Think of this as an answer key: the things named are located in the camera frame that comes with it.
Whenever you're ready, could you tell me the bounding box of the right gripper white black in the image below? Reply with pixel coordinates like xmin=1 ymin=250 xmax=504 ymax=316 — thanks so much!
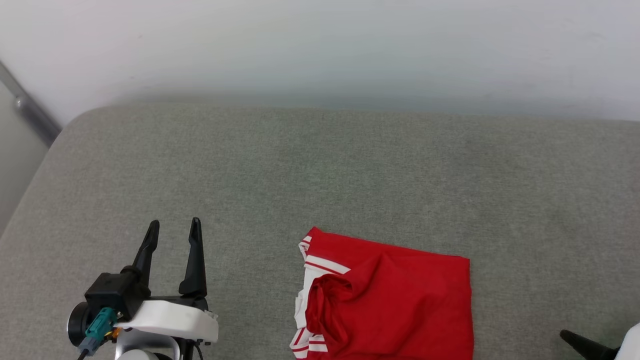
xmin=559 ymin=322 xmax=640 ymax=360

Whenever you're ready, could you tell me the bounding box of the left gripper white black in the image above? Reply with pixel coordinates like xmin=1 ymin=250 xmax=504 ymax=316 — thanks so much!
xmin=115 ymin=217 xmax=220 ymax=344

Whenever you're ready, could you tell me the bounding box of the red shirt with white stripes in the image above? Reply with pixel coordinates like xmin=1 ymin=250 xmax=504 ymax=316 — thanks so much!
xmin=289 ymin=226 xmax=475 ymax=360

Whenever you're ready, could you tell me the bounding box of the grey fabric sofa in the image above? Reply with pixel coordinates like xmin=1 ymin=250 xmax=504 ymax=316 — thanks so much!
xmin=0 ymin=102 xmax=640 ymax=360

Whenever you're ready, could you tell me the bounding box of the teal cable connector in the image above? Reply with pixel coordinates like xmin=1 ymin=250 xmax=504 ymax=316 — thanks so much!
xmin=77 ymin=307 xmax=119 ymax=357

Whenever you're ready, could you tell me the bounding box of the grey metal rail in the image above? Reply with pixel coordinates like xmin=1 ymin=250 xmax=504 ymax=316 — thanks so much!
xmin=0 ymin=60 xmax=63 ymax=148

